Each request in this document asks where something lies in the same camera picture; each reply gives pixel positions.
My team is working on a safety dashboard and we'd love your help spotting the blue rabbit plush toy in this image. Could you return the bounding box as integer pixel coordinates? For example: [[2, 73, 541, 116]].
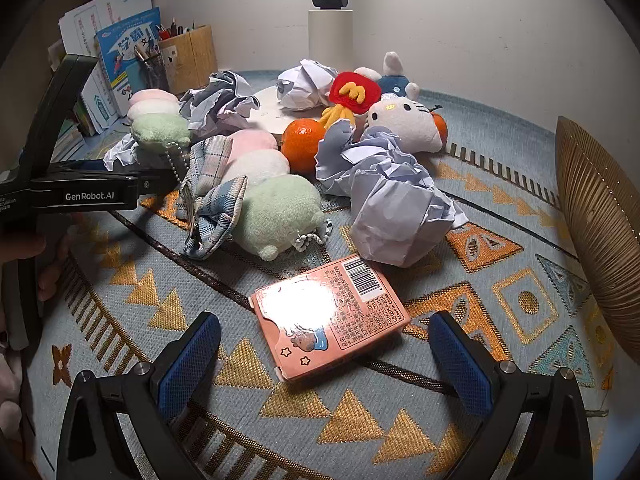
[[372, 51, 421, 103]]

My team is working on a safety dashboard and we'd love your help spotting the pink plaid fabric pouch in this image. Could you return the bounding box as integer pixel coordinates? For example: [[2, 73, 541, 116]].
[[187, 136, 235, 197]]

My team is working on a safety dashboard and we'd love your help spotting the brown ribbed glass plate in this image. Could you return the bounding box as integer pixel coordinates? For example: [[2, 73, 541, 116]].
[[555, 116, 640, 356]]

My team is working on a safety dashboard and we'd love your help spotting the white printed booklet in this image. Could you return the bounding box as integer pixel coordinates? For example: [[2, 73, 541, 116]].
[[58, 0, 154, 57]]

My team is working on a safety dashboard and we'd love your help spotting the blue patterned table mat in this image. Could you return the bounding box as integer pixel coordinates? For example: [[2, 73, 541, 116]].
[[30, 70, 631, 480]]

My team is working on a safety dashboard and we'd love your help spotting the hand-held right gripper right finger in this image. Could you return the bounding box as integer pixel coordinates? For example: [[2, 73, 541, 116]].
[[427, 310, 593, 480]]

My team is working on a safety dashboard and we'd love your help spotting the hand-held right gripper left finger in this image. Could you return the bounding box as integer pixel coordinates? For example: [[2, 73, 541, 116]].
[[57, 311, 223, 480]]

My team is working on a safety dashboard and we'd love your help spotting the stack of books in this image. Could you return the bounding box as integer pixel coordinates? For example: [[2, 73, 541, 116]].
[[49, 110, 101, 162]]

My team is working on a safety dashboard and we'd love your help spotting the white desk lamp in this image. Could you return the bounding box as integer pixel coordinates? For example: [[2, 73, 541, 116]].
[[247, 0, 355, 137]]

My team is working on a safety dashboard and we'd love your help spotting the wooden pen holder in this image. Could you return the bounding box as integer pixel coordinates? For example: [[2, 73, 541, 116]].
[[159, 25, 219, 96]]

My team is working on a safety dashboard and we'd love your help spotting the small tangerine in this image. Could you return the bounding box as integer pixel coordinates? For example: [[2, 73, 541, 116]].
[[430, 105, 449, 147]]

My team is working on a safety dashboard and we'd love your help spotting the person's left forearm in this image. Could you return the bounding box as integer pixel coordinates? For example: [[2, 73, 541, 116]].
[[0, 345, 26, 441]]

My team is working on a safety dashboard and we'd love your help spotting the green white booklet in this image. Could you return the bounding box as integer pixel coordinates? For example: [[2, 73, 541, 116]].
[[75, 60, 124, 134]]

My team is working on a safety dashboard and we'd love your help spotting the blue plaid fabric pouch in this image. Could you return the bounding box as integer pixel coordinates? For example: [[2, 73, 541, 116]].
[[176, 175, 249, 261]]

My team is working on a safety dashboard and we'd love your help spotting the large tangerine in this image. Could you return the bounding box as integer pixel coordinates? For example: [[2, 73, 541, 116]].
[[281, 119, 331, 173]]

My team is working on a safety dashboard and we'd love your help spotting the black mesh pen holder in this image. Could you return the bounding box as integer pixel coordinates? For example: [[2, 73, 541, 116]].
[[134, 45, 171, 94]]

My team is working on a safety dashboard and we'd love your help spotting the pink white green dango plush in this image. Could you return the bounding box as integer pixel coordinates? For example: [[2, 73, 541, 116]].
[[125, 88, 193, 181], [220, 129, 335, 262]]

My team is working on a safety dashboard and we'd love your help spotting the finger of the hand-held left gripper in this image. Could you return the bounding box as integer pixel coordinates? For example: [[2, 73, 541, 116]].
[[136, 166, 177, 197]]

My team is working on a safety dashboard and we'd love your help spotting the red fries plush toy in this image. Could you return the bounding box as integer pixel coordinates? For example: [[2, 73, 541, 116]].
[[320, 71, 383, 133]]

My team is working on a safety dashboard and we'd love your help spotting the white cat plush toy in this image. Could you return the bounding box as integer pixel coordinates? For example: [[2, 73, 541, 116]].
[[365, 94, 445, 154]]

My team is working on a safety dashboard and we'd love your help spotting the person's left hand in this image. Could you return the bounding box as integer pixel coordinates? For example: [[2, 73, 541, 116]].
[[0, 212, 77, 305]]

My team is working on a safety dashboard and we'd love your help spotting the pink snack packet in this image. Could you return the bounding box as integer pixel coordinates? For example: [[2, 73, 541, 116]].
[[250, 254, 412, 385]]

